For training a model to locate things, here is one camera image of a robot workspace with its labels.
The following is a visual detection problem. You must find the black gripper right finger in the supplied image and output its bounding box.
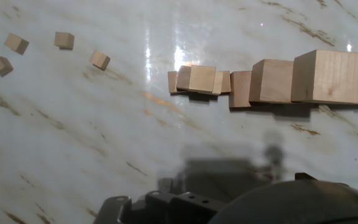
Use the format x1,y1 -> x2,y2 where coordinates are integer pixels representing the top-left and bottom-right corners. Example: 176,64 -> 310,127
295,172 -> 319,181

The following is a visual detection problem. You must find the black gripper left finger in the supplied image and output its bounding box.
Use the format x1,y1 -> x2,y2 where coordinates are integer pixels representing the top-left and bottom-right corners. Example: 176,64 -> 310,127
93,190 -> 226,224

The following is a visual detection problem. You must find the tiny wooden cube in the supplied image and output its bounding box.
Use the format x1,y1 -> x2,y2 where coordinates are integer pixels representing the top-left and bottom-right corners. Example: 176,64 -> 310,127
88,50 -> 111,71
53,31 -> 75,50
0,55 -> 14,78
4,32 -> 30,55

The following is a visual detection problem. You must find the small wooden cube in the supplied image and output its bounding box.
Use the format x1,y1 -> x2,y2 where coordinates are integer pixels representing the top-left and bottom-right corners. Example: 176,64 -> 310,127
188,64 -> 216,93
212,71 -> 224,95
167,70 -> 179,94
221,70 -> 232,93
176,65 -> 192,91

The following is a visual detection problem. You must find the medium wooden cube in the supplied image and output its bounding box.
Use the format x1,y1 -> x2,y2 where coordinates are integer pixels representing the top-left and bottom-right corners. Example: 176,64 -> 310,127
249,58 -> 295,104
228,70 -> 253,108
290,49 -> 358,105

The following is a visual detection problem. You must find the white marble pattern board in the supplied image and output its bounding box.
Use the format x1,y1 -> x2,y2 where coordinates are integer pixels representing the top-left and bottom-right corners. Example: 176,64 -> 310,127
0,0 -> 358,224

